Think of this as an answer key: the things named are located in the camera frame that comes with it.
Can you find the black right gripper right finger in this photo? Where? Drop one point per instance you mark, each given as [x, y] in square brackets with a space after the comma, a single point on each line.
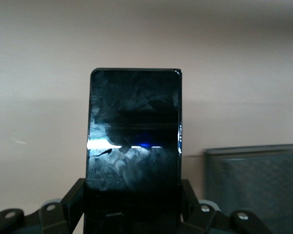
[200, 219]

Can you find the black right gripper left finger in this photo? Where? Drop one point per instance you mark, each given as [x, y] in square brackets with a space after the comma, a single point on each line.
[63, 217]

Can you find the tall black slab phone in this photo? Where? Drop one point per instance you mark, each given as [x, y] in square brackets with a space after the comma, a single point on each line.
[136, 97]

